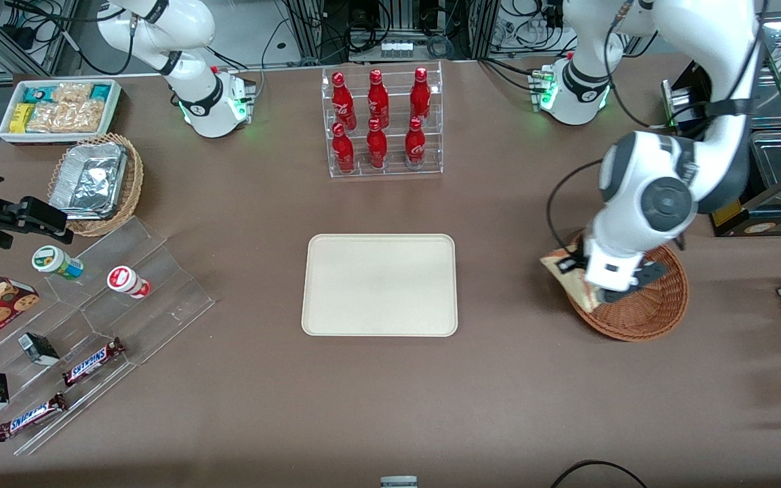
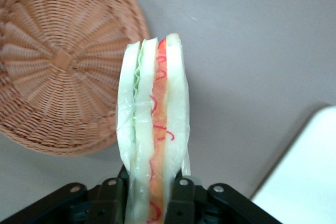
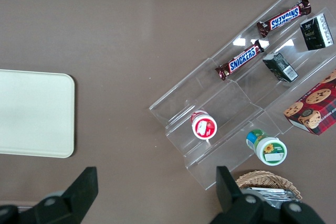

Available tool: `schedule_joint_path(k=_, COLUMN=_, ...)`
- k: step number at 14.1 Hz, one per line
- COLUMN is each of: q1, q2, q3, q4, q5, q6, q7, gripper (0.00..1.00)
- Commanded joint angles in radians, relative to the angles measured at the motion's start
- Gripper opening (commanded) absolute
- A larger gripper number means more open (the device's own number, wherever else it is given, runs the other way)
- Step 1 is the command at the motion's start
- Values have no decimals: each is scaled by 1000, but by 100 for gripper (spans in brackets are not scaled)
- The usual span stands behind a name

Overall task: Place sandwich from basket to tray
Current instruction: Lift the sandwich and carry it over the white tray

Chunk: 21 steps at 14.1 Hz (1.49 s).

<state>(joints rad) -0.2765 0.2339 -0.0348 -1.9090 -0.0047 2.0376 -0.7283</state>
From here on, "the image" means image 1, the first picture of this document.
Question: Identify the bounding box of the light wicker basket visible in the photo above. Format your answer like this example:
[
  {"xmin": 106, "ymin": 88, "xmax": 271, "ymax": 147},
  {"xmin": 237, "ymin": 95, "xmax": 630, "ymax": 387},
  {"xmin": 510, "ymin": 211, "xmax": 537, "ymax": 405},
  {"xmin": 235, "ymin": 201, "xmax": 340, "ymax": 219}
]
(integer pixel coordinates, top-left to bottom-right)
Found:
[{"xmin": 47, "ymin": 132, "xmax": 144, "ymax": 238}]

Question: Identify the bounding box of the green label yogurt cup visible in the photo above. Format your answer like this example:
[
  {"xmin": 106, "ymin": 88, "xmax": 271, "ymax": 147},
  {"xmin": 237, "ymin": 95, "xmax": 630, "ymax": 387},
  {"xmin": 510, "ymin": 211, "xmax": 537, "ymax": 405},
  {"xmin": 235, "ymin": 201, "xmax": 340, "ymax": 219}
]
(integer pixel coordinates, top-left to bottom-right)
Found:
[{"xmin": 31, "ymin": 245, "xmax": 85, "ymax": 281}]

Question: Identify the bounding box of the red label yogurt cup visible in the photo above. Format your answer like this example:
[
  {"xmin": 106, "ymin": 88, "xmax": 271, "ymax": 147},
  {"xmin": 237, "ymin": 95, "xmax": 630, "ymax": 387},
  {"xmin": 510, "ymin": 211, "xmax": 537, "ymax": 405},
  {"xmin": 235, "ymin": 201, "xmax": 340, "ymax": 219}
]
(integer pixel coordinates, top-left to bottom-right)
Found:
[{"xmin": 106, "ymin": 266, "xmax": 152, "ymax": 300}]

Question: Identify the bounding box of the clear acrylic bottle rack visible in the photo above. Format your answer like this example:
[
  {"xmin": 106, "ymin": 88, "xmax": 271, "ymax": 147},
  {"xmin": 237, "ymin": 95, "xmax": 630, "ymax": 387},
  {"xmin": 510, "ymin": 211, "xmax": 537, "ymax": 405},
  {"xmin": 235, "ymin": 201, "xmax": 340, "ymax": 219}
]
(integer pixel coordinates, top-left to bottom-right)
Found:
[{"xmin": 321, "ymin": 60, "xmax": 444, "ymax": 179}]

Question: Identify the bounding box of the cream rectangular tray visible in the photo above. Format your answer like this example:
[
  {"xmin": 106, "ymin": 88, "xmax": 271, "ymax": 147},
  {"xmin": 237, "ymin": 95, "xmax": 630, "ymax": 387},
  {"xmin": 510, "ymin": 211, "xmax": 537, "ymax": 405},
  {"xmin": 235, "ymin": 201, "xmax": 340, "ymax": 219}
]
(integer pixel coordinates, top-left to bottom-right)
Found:
[{"xmin": 302, "ymin": 234, "xmax": 458, "ymax": 338}]

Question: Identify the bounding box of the aluminium foil container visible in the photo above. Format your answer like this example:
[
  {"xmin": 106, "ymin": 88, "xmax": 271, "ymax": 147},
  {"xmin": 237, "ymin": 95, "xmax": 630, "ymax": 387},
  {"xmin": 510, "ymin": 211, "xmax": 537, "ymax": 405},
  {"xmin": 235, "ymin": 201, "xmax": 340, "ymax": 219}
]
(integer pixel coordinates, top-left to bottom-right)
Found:
[{"xmin": 49, "ymin": 142, "xmax": 127, "ymax": 220}]

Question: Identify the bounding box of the yellow snack packet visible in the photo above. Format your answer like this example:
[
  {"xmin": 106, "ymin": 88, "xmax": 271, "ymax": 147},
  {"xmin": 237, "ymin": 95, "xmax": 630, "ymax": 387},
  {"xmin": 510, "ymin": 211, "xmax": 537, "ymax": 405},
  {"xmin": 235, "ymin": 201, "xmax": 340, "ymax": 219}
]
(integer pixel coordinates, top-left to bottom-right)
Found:
[{"xmin": 9, "ymin": 103, "xmax": 36, "ymax": 134}]

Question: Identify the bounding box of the triangular sandwich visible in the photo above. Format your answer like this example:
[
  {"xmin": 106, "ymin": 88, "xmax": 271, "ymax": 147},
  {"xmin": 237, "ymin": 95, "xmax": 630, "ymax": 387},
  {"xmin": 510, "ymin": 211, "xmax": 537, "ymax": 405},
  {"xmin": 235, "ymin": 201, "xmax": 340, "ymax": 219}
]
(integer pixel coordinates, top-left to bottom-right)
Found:
[{"xmin": 540, "ymin": 249, "xmax": 600, "ymax": 315}]

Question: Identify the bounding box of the clear cracker packet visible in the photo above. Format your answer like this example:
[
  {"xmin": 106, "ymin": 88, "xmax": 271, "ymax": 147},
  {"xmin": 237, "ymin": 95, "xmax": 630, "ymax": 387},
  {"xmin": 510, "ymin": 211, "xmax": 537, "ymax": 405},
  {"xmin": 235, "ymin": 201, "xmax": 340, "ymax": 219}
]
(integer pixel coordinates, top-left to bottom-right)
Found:
[
  {"xmin": 52, "ymin": 82, "xmax": 94, "ymax": 106},
  {"xmin": 26, "ymin": 102, "xmax": 70, "ymax": 134},
  {"xmin": 65, "ymin": 99, "xmax": 107, "ymax": 134}
]

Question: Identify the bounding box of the red cola bottle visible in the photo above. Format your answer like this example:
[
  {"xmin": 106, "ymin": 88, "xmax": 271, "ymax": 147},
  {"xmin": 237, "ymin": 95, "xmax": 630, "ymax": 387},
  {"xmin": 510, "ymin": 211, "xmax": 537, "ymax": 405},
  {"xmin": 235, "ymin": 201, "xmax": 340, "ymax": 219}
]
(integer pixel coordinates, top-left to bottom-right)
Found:
[
  {"xmin": 367, "ymin": 69, "xmax": 391, "ymax": 129},
  {"xmin": 366, "ymin": 119, "xmax": 388, "ymax": 170},
  {"xmin": 332, "ymin": 72, "xmax": 357, "ymax": 131},
  {"xmin": 332, "ymin": 122, "xmax": 356, "ymax": 174},
  {"xmin": 405, "ymin": 117, "xmax": 427, "ymax": 169},
  {"xmin": 409, "ymin": 66, "xmax": 432, "ymax": 123}
]

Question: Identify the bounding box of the clear acrylic stepped display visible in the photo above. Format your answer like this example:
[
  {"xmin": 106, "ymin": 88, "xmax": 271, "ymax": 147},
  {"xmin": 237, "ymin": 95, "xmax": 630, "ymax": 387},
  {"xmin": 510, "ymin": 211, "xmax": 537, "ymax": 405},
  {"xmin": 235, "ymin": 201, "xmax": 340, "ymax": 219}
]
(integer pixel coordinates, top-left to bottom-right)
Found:
[{"xmin": 0, "ymin": 216, "xmax": 216, "ymax": 457}]

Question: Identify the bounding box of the snickers chocolate bar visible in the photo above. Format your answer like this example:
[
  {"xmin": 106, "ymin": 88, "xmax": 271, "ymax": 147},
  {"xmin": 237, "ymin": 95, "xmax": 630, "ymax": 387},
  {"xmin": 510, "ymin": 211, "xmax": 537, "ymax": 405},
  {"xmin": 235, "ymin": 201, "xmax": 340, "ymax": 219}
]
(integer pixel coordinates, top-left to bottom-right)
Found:
[
  {"xmin": 62, "ymin": 338, "xmax": 126, "ymax": 388},
  {"xmin": 0, "ymin": 392, "xmax": 68, "ymax": 443}
]

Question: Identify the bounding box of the brown wicker basket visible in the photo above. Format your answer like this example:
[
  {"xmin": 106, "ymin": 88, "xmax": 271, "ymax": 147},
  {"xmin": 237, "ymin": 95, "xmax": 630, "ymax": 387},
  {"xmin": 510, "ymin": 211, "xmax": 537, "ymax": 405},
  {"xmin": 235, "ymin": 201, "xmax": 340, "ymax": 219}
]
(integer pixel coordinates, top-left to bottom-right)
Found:
[{"xmin": 563, "ymin": 227, "xmax": 690, "ymax": 342}]

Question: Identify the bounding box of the black table cable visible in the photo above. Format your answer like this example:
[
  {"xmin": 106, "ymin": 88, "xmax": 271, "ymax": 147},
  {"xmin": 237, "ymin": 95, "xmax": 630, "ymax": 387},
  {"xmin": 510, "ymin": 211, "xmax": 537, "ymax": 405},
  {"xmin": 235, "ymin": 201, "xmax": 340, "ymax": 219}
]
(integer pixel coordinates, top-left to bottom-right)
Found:
[{"xmin": 551, "ymin": 460, "xmax": 647, "ymax": 488}]

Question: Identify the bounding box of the white snack bin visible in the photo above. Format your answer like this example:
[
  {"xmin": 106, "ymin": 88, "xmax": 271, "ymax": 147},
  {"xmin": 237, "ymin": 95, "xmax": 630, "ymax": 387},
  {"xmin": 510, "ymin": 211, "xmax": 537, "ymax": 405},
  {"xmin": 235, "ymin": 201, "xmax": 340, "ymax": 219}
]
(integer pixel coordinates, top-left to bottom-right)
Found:
[{"xmin": 0, "ymin": 79, "xmax": 123, "ymax": 146}]

